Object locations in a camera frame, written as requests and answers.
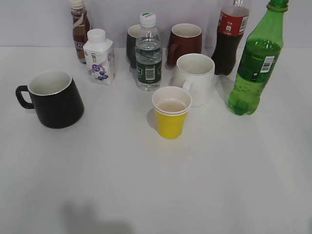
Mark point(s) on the clear water bottle green label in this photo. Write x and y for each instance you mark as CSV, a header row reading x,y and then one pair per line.
x,y
148,54

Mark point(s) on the cola bottle red label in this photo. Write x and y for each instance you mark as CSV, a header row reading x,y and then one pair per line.
x,y
230,30

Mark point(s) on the dark red mug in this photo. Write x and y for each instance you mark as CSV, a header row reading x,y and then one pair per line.
x,y
185,38

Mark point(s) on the black mug white interior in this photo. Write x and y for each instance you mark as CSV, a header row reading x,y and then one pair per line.
x,y
54,97

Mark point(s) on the brown Nescafe coffee bottle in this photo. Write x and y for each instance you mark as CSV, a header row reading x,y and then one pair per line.
x,y
81,26

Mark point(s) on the white purple yogurt carton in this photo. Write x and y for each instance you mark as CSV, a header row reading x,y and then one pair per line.
x,y
100,57

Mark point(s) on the green soda bottle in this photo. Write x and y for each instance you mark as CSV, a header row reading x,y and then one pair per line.
x,y
260,54

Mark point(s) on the dark green mug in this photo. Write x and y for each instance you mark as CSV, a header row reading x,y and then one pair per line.
x,y
132,34

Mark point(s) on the yellow paper cup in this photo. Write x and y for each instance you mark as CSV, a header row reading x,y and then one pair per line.
x,y
171,105

